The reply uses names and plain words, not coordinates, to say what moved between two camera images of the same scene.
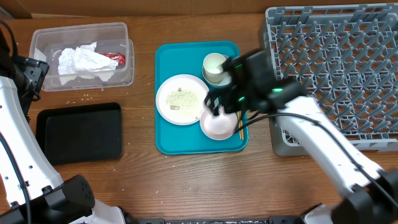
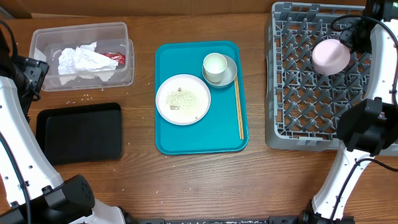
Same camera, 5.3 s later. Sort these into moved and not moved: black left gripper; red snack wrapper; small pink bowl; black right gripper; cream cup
Moved: black right gripper; small pink bowl
Not moved: black left gripper; red snack wrapper; cream cup
